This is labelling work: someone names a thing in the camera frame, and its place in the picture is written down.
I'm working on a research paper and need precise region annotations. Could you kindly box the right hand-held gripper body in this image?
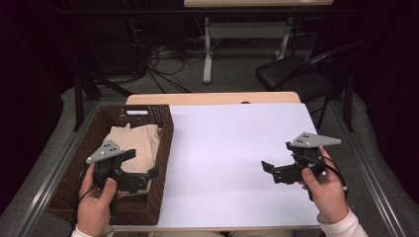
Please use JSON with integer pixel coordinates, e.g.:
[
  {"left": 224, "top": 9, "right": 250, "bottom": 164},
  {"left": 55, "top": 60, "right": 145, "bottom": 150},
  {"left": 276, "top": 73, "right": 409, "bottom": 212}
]
[{"left": 272, "top": 131, "right": 343, "bottom": 186}]

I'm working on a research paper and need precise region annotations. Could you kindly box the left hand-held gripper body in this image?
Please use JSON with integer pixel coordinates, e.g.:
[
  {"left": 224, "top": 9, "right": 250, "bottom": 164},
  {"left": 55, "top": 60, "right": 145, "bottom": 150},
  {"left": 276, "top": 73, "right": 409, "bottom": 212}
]
[{"left": 86, "top": 139, "right": 151, "bottom": 194}]

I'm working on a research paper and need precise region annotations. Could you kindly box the beige sweater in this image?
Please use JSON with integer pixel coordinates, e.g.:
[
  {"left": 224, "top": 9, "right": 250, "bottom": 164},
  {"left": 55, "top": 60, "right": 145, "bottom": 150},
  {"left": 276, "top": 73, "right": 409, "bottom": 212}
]
[{"left": 104, "top": 122, "right": 163, "bottom": 196}]

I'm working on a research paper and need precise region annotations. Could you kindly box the brown woven basket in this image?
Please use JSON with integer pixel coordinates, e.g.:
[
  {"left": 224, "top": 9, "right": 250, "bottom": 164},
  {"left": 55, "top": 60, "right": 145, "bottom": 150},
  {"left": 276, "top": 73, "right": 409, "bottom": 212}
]
[{"left": 45, "top": 104, "right": 175, "bottom": 227}]

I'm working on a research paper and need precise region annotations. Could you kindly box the person's left hand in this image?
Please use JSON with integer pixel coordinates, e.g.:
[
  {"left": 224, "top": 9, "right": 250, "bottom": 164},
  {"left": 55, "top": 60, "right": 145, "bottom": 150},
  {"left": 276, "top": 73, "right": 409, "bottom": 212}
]
[{"left": 76, "top": 162, "right": 118, "bottom": 237}]

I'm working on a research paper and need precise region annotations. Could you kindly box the person's right hand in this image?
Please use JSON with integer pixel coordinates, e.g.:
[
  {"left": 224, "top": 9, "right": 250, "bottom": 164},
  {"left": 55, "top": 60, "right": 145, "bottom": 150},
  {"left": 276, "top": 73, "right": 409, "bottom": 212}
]
[{"left": 300, "top": 146, "right": 350, "bottom": 225}]

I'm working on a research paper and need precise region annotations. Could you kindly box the white table mat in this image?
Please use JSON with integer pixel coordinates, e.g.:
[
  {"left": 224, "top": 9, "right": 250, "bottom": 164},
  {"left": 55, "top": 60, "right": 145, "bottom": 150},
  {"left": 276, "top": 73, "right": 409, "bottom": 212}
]
[{"left": 154, "top": 103, "right": 337, "bottom": 230}]

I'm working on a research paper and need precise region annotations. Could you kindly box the black metal stand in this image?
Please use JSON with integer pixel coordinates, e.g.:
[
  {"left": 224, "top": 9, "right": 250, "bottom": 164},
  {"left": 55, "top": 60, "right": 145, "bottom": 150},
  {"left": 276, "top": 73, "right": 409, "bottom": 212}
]
[{"left": 72, "top": 19, "right": 132, "bottom": 132}]

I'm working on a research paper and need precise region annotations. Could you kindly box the black folding chair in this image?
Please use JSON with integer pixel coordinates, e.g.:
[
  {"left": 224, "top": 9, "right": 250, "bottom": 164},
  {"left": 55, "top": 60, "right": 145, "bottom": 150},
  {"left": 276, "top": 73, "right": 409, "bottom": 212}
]
[{"left": 255, "top": 40, "right": 367, "bottom": 132}]

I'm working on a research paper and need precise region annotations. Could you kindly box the white-legged desk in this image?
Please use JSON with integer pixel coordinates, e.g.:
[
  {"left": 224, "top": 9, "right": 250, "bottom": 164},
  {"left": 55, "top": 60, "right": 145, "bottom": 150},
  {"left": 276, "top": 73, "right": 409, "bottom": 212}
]
[{"left": 183, "top": 0, "right": 334, "bottom": 84}]

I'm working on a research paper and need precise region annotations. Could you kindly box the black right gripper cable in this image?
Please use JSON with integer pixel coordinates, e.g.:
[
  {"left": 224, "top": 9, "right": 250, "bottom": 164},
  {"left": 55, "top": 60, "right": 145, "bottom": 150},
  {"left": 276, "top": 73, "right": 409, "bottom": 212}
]
[{"left": 304, "top": 153, "right": 352, "bottom": 209}]

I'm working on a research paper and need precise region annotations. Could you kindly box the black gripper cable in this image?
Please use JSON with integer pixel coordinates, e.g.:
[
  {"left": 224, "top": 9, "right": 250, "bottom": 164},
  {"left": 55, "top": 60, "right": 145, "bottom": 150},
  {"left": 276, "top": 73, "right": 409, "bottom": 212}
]
[
  {"left": 70, "top": 162, "right": 97, "bottom": 232},
  {"left": 304, "top": 153, "right": 352, "bottom": 209}
]

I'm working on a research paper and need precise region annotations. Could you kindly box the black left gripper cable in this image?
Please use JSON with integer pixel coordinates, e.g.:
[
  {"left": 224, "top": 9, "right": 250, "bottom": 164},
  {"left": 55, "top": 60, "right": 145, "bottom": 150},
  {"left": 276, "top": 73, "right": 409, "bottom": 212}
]
[{"left": 70, "top": 162, "right": 97, "bottom": 232}]

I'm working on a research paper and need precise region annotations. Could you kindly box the metal floor rail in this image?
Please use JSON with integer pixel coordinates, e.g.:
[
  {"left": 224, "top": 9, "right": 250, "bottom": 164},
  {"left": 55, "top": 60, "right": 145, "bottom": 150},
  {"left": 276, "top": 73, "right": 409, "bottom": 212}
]
[
  {"left": 14, "top": 100, "right": 100, "bottom": 237},
  {"left": 330, "top": 98, "right": 407, "bottom": 237}
]

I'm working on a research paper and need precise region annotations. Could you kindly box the tangle of floor cables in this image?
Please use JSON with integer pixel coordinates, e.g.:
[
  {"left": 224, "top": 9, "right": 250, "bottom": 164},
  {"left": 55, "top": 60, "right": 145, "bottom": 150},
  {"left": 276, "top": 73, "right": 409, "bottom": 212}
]
[{"left": 131, "top": 19, "right": 218, "bottom": 95}]

